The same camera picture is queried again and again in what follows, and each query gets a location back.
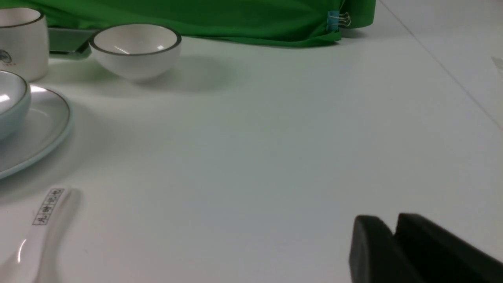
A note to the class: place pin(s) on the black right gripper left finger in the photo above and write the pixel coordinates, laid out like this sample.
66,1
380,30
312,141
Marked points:
375,256

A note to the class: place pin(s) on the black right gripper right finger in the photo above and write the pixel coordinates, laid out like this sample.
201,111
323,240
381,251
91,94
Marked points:
439,256

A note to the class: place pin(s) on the pale blue shallow bowl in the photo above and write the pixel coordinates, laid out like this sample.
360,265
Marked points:
15,100

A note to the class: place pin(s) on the blue binder clip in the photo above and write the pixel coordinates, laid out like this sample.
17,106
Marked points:
336,20

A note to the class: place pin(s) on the green backdrop cloth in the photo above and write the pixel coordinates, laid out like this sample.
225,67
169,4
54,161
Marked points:
279,23

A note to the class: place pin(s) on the small black-rimmed white bowl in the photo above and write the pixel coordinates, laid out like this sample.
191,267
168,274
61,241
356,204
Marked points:
136,52

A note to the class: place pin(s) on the white spoon with characters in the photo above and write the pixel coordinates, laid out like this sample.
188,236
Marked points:
25,264

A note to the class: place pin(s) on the pale blue plain plate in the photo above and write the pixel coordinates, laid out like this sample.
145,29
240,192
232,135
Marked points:
49,121

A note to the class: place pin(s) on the green rectangular tray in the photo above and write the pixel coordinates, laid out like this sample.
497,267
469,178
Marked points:
71,44

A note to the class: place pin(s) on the white cup with bicycle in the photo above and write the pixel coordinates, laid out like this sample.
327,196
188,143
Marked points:
24,42

